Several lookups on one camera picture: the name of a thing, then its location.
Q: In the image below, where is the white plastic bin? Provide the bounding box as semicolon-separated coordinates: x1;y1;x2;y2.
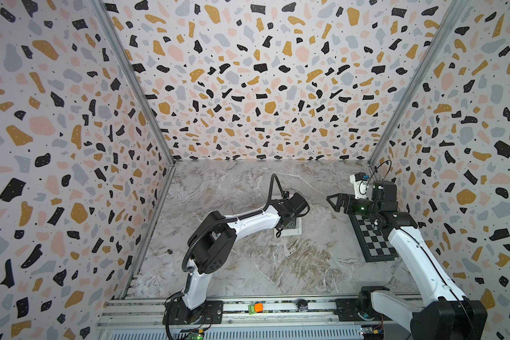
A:
276;218;302;238

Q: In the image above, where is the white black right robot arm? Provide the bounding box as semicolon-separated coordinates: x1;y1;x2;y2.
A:
327;181;487;339

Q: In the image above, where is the aluminium corner post right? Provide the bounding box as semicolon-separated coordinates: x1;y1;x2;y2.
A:
368;0;470;166

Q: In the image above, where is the aluminium corner post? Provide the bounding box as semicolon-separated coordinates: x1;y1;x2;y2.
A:
368;0;470;166
88;0;176;166

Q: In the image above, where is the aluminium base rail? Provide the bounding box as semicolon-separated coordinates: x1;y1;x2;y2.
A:
93;295;411;339

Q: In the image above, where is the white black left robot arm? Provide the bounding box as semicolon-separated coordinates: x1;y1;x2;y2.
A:
162;193;310;326

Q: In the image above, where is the black round knob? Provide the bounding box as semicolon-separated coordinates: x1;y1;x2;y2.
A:
296;299;309;313

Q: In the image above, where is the black white checkerboard mat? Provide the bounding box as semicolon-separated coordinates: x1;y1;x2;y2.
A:
349;214;398;262

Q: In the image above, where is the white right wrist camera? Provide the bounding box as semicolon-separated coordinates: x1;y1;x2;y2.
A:
350;172;370;199

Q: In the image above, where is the orange green button block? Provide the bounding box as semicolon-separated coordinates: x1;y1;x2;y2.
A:
248;303;264;315

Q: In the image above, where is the aluminium corner post left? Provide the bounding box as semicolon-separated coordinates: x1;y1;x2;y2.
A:
88;0;176;166

